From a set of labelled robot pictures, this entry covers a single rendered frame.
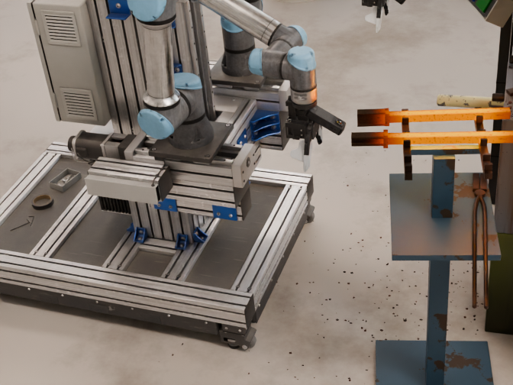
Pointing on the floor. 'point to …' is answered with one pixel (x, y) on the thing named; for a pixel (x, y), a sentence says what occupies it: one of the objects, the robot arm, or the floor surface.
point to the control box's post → (502, 93)
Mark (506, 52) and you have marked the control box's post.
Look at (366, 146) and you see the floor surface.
